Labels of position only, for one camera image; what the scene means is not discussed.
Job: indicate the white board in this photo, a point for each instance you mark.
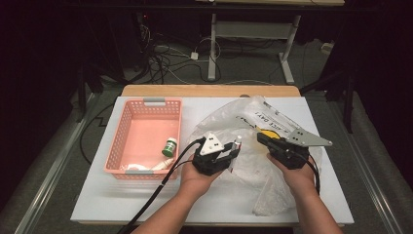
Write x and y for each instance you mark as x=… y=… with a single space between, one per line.
x=207 y=204

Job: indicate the white metal desk frame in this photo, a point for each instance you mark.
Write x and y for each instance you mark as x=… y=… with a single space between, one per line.
x=212 y=45

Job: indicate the white power adapter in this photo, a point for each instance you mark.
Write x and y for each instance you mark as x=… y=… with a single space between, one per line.
x=194 y=55

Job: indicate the black stand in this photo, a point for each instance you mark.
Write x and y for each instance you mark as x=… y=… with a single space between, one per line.
x=82 y=87
x=349 y=94

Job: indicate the clear plastic bag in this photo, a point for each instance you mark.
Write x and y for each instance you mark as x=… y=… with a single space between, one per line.
x=256 y=169

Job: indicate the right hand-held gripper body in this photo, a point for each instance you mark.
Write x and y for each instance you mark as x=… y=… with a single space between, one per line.
x=292 y=152

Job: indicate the person's right hand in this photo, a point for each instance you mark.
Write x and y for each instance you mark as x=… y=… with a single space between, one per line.
x=298 y=180

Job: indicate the white packet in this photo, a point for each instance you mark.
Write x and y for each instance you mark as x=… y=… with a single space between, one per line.
x=136 y=167

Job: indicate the pink perforated plastic basket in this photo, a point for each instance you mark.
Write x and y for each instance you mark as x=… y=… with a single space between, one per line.
x=146 y=133

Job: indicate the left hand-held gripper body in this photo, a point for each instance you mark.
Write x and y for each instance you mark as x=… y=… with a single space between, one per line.
x=211 y=146

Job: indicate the person's left hand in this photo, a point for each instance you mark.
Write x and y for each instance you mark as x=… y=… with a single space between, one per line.
x=195 y=180

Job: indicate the metal floor rail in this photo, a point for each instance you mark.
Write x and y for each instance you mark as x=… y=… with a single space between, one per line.
x=373 y=191
x=52 y=169

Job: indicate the green and white jar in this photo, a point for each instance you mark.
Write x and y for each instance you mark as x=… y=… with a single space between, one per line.
x=169 y=148

